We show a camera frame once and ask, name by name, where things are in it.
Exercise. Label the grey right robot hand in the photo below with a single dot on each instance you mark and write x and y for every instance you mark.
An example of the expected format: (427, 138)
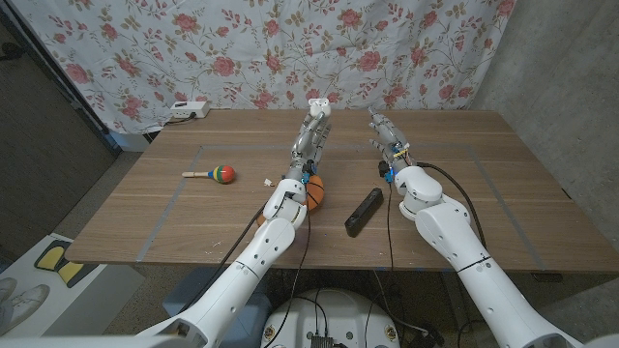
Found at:
(389, 140)

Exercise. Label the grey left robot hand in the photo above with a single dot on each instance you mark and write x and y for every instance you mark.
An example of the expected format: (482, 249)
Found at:
(305, 150)

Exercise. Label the white AirPods case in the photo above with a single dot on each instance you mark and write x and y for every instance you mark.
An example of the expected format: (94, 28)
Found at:
(319, 107)

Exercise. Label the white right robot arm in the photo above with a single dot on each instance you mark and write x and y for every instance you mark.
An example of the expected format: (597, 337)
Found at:
(459, 241)

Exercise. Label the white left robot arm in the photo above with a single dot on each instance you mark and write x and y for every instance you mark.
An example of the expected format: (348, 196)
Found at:
(251, 261)

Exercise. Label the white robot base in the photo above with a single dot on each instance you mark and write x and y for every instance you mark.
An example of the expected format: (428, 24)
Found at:
(338, 314)

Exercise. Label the black TV remote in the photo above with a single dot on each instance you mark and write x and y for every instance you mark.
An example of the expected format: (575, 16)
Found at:
(363, 212)

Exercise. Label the orange basketball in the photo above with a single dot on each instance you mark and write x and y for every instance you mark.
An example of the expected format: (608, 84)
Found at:
(315, 193)

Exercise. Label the colourful wooden maraca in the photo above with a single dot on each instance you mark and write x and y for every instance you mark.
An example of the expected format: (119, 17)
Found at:
(223, 174)

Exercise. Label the floral cloth backdrop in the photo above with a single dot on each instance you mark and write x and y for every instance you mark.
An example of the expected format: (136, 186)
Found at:
(290, 48)

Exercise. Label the white power strip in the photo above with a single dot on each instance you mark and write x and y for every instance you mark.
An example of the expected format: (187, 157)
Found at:
(189, 109)

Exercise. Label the grey table leg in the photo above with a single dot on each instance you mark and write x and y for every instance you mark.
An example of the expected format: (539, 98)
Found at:
(450, 295)

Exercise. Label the black power adapter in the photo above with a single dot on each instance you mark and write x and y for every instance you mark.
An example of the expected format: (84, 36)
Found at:
(428, 339)

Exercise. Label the dark perforated panel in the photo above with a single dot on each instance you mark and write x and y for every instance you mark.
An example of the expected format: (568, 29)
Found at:
(48, 145)

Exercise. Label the white shoe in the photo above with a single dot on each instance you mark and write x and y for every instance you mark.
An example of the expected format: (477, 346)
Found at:
(6, 288)
(26, 302)

